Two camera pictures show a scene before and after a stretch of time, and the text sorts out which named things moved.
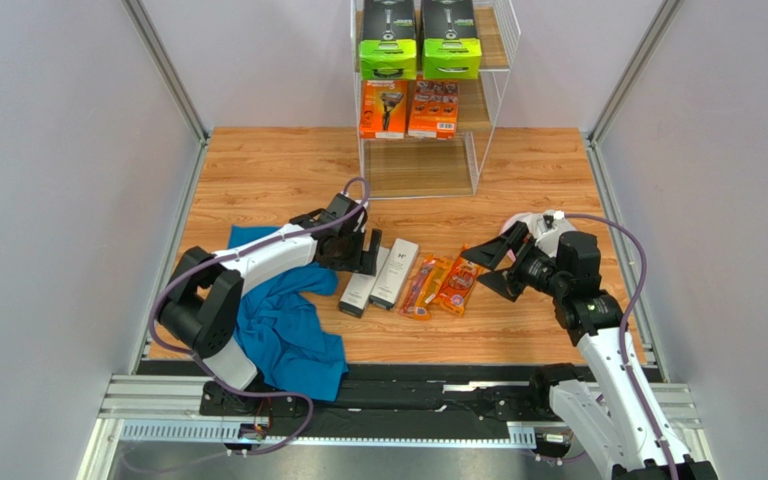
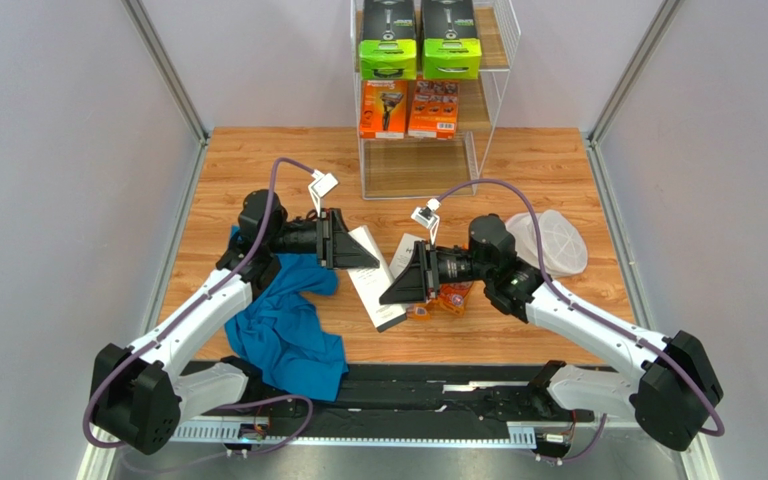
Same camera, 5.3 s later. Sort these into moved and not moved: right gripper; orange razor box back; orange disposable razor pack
Moved: right gripper
Not moved: orange disposable razor pack; orange razor box back
